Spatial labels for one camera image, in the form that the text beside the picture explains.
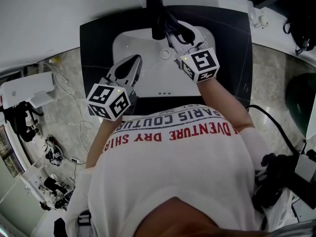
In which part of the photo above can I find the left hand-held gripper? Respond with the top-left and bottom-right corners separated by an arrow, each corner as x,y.
86,54 -> 144,120

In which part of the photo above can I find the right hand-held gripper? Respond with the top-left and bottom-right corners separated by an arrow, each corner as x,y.
165,20 -> 220,83

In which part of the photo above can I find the person's left forearm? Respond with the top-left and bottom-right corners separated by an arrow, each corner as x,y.
85,117 -> 124,169

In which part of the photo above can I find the person's right forearm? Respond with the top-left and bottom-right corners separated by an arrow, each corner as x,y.
196,77 -> 255,133

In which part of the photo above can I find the white sink basin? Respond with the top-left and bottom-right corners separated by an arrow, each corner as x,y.
113,26 -> 217,98

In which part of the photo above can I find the wooden vanity with black top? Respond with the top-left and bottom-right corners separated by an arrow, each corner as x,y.
79,5 -> 254,116

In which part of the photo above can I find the clear plastic bottle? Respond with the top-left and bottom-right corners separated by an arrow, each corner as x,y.
249,11 -> 269,29

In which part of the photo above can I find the white window ledge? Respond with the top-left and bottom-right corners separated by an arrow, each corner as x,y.
246,0 -> 316,66

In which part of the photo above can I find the white desk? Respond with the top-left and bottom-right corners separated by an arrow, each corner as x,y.
0,72 -> 55,110

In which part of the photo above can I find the spare gripper on floor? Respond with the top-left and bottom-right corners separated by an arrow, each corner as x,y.
44,134 -> 64,167

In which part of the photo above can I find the person's white printed t-shirt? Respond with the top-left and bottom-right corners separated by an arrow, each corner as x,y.
66,104 -> 270,237

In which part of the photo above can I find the black backpack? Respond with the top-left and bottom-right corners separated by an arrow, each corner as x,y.
283,7 -> 316,56

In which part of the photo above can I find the black floor equipment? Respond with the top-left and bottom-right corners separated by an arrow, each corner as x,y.
39,176 -> 75,211

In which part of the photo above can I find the person's chin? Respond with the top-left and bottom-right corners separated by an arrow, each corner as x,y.
139,196 -> 262,237

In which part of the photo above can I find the white cable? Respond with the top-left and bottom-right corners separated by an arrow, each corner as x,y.
40,62 -> 94,158

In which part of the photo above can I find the thick black cable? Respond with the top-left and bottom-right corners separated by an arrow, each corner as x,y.
246,104 -> 301,155

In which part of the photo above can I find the grey shoulder strap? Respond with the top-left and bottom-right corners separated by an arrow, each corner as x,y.
78,211 -> 92,237

